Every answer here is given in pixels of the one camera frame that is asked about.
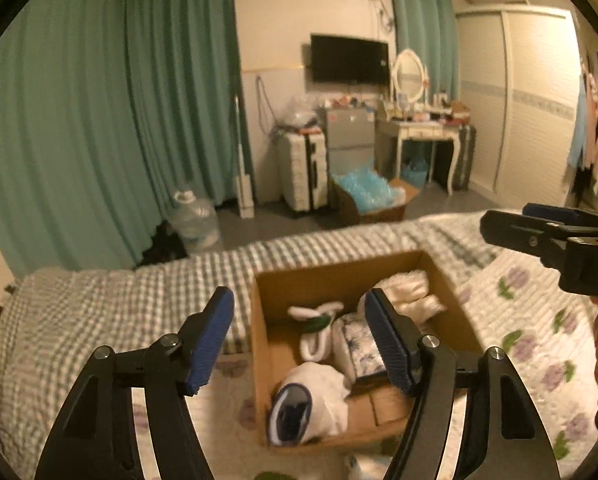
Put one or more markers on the hanging clothes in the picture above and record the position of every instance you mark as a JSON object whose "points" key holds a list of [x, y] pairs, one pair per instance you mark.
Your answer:
{"points": [[589, 130]]}

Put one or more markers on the cardboard box of blue bags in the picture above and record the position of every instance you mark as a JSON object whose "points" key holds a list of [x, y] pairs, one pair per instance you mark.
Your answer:
{"points": [[369, 195]]}

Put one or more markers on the white dressing table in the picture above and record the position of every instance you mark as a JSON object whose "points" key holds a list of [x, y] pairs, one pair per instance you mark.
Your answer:
{"points": [[419, 132]]}

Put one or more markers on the dark suitcase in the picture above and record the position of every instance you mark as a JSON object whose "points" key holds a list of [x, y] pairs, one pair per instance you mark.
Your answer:
{"points": [[465, 157]]}

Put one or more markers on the checkered bed sheet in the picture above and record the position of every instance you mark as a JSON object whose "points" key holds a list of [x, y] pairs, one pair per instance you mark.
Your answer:
{"points": [[94, 305]]}

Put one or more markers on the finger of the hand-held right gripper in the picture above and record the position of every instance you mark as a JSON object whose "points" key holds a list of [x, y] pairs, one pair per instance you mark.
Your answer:
{"points": [[554, 212], [514, 234]]}

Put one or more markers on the white sock green detail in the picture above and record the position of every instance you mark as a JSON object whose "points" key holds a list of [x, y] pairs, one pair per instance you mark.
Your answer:
{"points": [[315, 332]]}

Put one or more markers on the wide green curtain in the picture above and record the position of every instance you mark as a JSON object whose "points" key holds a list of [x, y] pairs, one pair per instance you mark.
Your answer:
{"points": [[79, 110]]}

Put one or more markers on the black wall television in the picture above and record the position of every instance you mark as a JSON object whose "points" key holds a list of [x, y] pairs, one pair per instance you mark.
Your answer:
{"points": [[349, 59]]}

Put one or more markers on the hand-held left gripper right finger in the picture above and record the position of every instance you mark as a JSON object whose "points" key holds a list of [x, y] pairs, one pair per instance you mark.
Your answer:
{"points": [[386, 335]]}

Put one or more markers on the clear large water bottle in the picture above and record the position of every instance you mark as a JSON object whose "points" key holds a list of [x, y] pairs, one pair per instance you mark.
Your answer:
{"points": [[194, 222]]}

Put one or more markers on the white soft toy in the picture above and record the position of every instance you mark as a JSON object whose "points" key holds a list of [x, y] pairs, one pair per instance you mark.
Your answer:
{"points": [[369, 467]]}

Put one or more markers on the floral white quilt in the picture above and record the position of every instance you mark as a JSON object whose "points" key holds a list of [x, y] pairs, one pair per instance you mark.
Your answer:
{"points": [[524, 320]]}

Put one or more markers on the white ribbed suitcase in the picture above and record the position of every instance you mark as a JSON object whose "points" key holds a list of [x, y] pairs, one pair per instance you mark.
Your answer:
{"points": [[299, 170]]}

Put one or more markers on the grey mini fridge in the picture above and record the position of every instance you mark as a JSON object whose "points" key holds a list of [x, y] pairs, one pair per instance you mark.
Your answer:
{"points": [[349, 140]]}

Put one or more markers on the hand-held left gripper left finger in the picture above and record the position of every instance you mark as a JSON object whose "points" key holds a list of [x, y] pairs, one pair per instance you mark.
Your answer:
{"points": [[211, 332]]}

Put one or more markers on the white fluffy plush toy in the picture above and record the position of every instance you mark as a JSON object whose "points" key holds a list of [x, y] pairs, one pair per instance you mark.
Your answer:
{"points": [[414, 292]]}

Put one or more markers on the clear plastic bag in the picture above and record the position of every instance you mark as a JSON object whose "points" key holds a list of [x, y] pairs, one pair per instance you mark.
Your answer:
{"points": [[299, 112]]}

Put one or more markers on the white sliding wardrobe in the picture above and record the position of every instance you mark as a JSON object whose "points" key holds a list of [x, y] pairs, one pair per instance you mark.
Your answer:
{"points": [[524, 100]]}

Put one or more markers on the patterned cloth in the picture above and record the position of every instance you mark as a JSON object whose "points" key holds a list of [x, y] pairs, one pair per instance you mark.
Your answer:
{"points": [[356, 347]]}

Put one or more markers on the white sock dark toe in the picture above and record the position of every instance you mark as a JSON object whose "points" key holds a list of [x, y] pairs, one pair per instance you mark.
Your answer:
{"points": [[311, 400]]}

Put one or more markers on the white oval vanity mirror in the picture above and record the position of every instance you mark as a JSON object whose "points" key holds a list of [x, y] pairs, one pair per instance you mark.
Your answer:
{"points": [[409, 74]]}

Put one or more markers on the white stick mop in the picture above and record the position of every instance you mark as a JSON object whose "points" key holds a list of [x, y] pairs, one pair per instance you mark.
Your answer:
{"points": [[243, 195]]}

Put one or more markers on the blue bag under table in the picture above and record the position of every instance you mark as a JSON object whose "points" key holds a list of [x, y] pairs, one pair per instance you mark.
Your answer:
{"points": [[415, 170]]}

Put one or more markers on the narrow green curtain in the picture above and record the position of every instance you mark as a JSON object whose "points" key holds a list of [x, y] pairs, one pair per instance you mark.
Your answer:
{"points": [[424, 25]]}

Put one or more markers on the dark cloth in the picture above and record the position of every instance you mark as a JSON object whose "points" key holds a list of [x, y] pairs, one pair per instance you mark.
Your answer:
{"points": [[164, 247]]}

